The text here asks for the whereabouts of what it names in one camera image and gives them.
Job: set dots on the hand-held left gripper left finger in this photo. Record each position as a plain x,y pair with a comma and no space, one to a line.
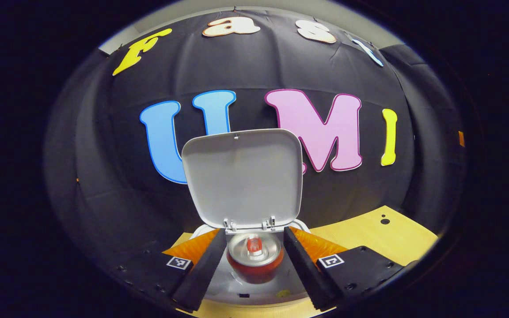
201,276

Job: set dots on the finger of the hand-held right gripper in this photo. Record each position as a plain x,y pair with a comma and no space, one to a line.
461,138

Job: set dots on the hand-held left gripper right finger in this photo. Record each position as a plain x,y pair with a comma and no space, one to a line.
307,274

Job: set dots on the white desktop garbage bin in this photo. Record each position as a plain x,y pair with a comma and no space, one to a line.
241,176

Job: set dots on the red pop can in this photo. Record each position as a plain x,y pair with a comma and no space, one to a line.
254,274

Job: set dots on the wooden desktop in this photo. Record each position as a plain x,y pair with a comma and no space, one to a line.
378,240

